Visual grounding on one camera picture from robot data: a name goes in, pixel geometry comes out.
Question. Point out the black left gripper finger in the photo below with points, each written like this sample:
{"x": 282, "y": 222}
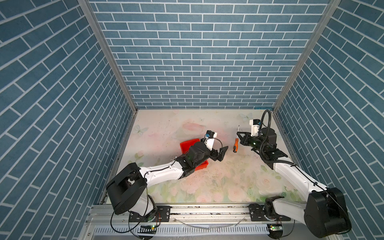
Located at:
{"x": 220, "y": 157}
{"x": 223, "y": 151}

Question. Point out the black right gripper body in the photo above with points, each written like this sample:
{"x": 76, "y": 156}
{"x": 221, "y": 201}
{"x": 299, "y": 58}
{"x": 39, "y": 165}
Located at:
{"x": 254, "y": 142}

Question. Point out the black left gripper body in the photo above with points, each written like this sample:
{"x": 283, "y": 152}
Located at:
{"x": 206, "y": 154}

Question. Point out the orange handled screwdriver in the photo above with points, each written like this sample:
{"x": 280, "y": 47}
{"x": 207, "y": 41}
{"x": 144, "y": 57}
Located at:
{"x": 236, "y": 144}

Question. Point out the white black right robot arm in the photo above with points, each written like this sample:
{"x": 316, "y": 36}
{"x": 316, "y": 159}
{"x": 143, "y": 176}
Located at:
{"x": 324, "y": 211}

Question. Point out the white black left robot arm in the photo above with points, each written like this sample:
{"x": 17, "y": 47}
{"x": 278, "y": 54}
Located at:
{"x": 128, "y": 189}

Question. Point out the red plastic bin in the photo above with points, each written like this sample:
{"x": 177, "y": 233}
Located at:
{"x": 185, "y": 146}

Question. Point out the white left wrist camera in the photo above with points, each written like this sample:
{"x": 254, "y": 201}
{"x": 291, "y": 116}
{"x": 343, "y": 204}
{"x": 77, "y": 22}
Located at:
{"x": 209, "y": 139}

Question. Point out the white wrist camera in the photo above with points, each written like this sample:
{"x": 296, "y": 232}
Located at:
{"x": 209, "y": 139}
{"x": 255, "y": 126}

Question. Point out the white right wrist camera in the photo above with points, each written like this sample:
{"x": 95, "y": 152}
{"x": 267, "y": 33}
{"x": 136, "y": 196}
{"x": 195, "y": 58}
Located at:
{"x": 255, "y": 126}

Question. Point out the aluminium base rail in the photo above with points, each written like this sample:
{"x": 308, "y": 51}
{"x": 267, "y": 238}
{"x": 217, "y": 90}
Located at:
{"x": 193, "y": 221}

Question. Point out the aluminium corner post right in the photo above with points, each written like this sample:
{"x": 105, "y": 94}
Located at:
{"x": 318, "y": 30}

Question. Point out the aluminium corner post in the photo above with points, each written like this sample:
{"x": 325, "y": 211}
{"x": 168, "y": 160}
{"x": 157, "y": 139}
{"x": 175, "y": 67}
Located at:
{"x": 318, "y": 30}
{"x": 93, "y": 22}

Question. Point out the aluminium corner post left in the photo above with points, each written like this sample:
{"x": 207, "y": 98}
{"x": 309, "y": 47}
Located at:
{"x": 93, "y": 22}

